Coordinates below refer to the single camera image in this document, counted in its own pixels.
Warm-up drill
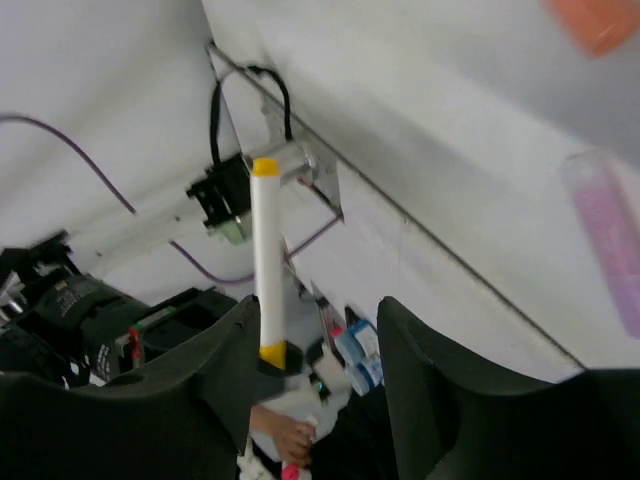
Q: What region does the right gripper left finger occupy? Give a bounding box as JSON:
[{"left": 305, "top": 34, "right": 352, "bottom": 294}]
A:
[{"left": 1, "top": 296, "right": 260, "bottom": 479}]

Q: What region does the pink lilac highlighter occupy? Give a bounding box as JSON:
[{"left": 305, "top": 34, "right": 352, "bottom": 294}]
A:
[{"left": 562, "top": 150, "right": 639, "bottom": 338}]

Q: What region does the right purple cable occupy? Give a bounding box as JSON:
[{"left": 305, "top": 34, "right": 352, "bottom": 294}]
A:
[{"left": 0, "top": 113, "right": 346, "bottom": 286}]

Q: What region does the orange correction tape case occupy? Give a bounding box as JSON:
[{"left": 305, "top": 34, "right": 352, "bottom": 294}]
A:
[{"left": 543, "top": 0, "right": 639, "bottom": 57}]

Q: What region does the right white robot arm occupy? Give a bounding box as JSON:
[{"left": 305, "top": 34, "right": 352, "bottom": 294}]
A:
[{"left": 1, "top": 234, "right": 639, "bottom": 479}]

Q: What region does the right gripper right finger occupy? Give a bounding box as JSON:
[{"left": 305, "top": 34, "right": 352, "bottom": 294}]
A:
[{"left": 377, "top": 297, "right": 639, "bottom": 479}]

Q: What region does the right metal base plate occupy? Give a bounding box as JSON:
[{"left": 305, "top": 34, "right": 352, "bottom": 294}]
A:
[{"left": 206, "top": 41, "right": 342, "bottom": 215}]

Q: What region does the white yellow marker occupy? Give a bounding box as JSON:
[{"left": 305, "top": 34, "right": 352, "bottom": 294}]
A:
[{"left": 251, "top": 157, "right": 286, "bottom": 370}]

